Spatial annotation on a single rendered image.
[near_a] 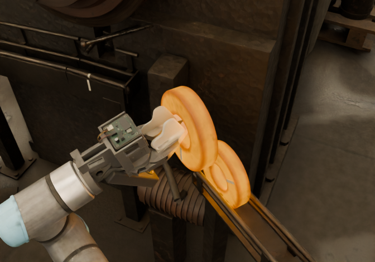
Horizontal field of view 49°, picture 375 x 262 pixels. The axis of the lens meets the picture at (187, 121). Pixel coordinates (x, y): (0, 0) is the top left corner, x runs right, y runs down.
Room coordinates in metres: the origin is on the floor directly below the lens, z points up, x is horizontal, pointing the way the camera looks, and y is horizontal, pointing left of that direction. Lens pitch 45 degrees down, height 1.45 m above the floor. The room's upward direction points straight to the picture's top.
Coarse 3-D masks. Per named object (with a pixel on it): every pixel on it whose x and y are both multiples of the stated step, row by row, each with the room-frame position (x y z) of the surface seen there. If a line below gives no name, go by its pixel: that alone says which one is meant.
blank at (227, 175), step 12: (228, 156) 0.55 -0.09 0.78; (216, 168) 0.59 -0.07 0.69; (228, 168) 0.53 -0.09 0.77; (240, 168) 0.53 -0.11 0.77; (216, 180) 0.57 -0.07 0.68; (228, 180) 0.52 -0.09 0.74; (240, 180) 0.51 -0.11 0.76; (228, 192) 0.52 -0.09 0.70; (240, 192) 0.50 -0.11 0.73; (240, 204) 0.49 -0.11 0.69
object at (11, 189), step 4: (4, 188) 1.02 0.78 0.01; (8, 188) 1.02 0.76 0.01; (12, 188) 1.02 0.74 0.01; (16, 188) 1.02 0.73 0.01; (0, 192) 1.00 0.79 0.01; (4, 192) 1.00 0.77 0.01; (8, 192) 1.00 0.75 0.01; (12, 192) 1.00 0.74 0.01; (16, 192) 1.00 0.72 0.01; (0, 196) 0.98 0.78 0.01; (4, 196) 0.98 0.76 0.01; (8, 196) 0.98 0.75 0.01; (0, 200) 0.96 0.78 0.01; (4, 200) 0.96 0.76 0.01; (0, 204) 0.94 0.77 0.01
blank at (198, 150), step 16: (176, 96) 0.52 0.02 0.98; (192, 96) 0.52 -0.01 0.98; (176, 112) 0.52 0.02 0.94; (192, 112) 0.49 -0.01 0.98; (208, 112) 0.49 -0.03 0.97; (192, 128) 0.47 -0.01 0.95; (208, 128) 0.47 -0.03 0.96; (192, 144) 0.47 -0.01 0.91; (208, 144) 0.45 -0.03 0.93; (192, 160) 0.47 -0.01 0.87; (208, 160) 0.45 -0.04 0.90
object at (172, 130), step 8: (168, 120) 0.48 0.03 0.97; (168, 128) 0.47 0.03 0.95; (176, 128) 0.48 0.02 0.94; (184, 128) 0.49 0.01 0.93; (160, 136) 0.47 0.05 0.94; (168, 136) 0.47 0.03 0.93; (176, 136) 0.48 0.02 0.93; (184, 136) 0.48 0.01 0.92; (152, 144) 0.46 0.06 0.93; (160, 144) 0.46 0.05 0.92; (168, 144) 0.46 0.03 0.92
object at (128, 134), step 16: (112, 128) 0.46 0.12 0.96; (128, 128) 0.46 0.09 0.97; (96, 144) 0.45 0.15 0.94; (112, 144) 0.43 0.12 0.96; (128, 144) 0.43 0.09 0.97; (144, 144) 0.44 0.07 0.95; (80, 160) 0.41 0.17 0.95; (96, 160) 0.41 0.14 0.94; (112, 160) 0.43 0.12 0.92; (128, 160) 0.42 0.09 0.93; (144, 160) 0.44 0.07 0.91; (96, 176) 0.41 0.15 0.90; (96, 192) 0.39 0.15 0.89
